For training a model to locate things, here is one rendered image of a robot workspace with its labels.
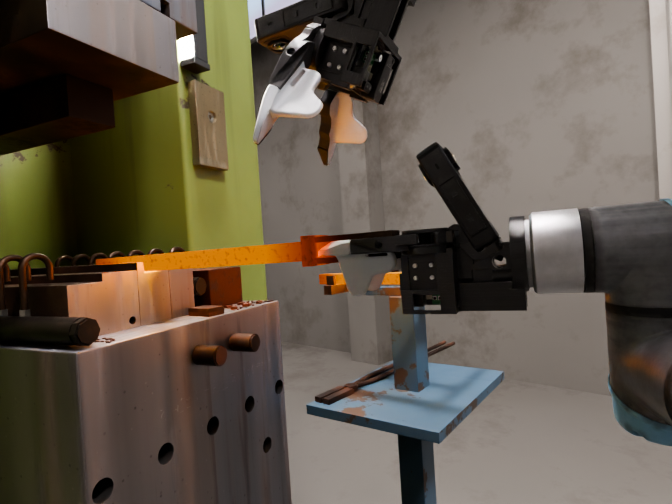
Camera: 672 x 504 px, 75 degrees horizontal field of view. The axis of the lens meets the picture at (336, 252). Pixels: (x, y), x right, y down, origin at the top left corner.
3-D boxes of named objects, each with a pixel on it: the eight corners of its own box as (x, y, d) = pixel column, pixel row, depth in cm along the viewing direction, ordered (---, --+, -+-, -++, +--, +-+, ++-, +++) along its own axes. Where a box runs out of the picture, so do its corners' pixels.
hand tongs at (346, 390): (443, 343, 141) (443, 339, 141) (455, 344, 138) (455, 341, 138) (314, 401, 95) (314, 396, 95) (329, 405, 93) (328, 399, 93)
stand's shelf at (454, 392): (504, 379, 109) (504, 371, 108) (439, 444, 76) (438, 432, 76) (396, 365, 126) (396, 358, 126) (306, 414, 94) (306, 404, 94)
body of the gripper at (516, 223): (394, 314, 43) (529, 314, 38) (387, 226, 43) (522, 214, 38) (414, 303, 50) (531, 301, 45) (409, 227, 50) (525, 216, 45)
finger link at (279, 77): (275, 74, 40) (327, 19, 44) (262, 70, 41) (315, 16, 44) (288, 114, 44) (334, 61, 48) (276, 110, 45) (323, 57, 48)
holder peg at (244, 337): (261, 349, 66) (260, 331, 66) (250, 354, 64) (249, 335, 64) (239, 348, 68) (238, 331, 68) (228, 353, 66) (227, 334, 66)
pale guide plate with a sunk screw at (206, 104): (229, 170, 96) (224, 92, 96) (200, 164, 88) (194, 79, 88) (221, 171, 97) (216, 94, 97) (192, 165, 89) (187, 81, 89)
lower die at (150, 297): (195, 313, 68) (191, 258, 68) (70, 342, 50) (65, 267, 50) (29, 311, 86) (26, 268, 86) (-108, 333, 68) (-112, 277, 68)
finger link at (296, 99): (287, 135, 38) (343, 69, 42) (235, 115, 40) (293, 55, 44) (295, 160, 41) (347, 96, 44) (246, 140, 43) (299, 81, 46)
